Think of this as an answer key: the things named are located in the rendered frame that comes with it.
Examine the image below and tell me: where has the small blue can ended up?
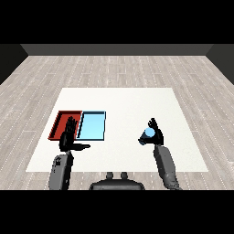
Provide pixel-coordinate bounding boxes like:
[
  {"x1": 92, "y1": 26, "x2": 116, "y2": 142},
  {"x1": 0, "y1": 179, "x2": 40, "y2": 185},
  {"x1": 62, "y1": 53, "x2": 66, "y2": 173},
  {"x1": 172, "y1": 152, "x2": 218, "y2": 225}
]
[{"x1": 139, "y1": 127, "x2": 157, "y2": 144}]

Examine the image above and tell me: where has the light blue shallow open box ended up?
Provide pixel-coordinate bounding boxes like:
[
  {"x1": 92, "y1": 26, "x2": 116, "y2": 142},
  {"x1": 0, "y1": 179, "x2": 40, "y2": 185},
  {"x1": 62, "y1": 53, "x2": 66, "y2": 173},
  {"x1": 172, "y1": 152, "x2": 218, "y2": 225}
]
[{"x1": 75, "y1": 111, "x2": 107, "y2": 142}]

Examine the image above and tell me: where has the dark grey robot body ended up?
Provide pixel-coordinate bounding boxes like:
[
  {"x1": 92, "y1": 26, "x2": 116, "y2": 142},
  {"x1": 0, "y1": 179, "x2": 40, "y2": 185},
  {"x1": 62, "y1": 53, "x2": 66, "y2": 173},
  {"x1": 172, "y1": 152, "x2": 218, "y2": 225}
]
[{"x1": 89, "y1": 172, "x2": 146, "y2": 191}]

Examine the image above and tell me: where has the red shallow open box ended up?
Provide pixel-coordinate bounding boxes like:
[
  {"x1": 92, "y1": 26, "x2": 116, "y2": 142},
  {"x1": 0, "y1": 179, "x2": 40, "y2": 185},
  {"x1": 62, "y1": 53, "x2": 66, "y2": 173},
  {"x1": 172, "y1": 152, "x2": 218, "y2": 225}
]
[{"x1": 48, "y1": 110, "x2": 83, "y2": 142}]

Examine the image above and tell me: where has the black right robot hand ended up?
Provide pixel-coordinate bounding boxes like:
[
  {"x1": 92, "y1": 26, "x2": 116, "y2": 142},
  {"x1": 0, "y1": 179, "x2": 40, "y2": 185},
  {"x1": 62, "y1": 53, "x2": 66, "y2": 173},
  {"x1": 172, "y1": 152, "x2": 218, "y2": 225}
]
[{"x1": 138, "y1": 117, "x2": 165, "y2": 146}]

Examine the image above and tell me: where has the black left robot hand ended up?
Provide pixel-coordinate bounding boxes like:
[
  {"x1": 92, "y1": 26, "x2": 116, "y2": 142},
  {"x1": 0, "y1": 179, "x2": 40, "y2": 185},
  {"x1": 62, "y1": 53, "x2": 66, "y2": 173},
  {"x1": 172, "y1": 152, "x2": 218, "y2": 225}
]
[{"x1": 58, "y1": 115, "x2": 91, "y2": 153}]

